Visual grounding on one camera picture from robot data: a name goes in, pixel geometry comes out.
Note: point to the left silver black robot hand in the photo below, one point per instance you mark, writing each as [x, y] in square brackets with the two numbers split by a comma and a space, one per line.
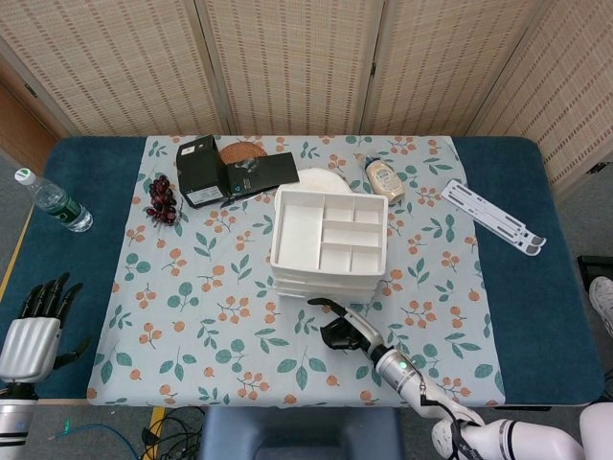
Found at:
[29, 345]

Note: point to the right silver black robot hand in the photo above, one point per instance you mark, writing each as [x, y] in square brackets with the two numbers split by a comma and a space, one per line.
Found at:
[361, 330]

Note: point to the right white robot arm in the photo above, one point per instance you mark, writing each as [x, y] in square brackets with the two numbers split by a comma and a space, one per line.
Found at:
[479, 431]

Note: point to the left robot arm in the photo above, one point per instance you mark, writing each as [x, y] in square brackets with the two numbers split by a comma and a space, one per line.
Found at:
[14, 417]

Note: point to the white drawer organizer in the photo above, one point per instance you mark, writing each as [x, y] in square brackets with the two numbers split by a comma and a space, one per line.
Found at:
[297, 235]

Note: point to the blue padded chair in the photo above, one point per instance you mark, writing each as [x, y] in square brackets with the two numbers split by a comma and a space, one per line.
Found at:
[297, 436]

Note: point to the clear plastic water bottle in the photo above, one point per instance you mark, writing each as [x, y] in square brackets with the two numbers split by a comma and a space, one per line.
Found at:
[57, 203]

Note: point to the cream squeeze sauce bottle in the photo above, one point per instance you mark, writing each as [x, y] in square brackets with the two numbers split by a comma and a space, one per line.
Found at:
[385, 184]

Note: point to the round white plate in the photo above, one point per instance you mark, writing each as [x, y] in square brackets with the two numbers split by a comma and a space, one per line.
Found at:
[321, 179]

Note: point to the white folding laptop stand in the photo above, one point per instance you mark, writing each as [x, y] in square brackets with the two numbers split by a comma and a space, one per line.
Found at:
[479, 206]

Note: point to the floral leaf-print tablecloth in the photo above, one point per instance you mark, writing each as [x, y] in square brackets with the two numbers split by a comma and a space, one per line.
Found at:
[191, 268]

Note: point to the flat black printed sleeve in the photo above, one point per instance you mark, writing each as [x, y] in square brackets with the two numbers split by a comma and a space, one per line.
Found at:
[268, 170]

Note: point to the dark red grape bunch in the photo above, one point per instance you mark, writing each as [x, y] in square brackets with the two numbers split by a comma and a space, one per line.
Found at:
[160, 196]

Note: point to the brown wooden door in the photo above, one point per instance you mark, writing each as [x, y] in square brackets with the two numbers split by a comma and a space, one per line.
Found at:
[19, 129]

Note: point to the black cardboard box with label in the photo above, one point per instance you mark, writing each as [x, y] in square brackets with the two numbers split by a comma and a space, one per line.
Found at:
[201, 172]

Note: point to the white sneaker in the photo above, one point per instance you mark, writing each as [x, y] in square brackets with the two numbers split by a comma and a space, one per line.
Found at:
[602, 302]

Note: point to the black floor stand base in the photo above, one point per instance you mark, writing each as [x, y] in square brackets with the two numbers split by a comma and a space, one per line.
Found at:
[596, 266]

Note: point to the woven bamboo folding screen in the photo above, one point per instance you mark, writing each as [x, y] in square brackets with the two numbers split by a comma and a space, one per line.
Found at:
[287, 62]

